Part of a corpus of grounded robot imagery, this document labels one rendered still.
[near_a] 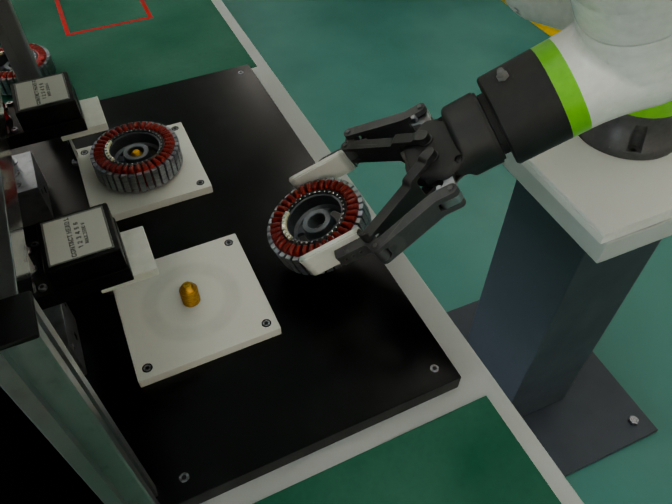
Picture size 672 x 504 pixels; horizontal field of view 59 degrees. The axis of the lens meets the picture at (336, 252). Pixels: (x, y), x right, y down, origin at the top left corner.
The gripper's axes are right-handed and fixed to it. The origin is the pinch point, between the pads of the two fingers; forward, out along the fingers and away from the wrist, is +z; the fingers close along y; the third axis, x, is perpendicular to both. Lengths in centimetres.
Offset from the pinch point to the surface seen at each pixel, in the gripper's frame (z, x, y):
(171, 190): 18.2, 3.1, 13.6
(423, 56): -9, -106, 168
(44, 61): 37, 14, 47
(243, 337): 10.9, -1.0, -10.0
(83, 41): 36, 9, 59
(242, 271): 10.8, -1.1, -1.1
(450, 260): 6, -96, 59
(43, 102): 20.5, 20.6, 14.3
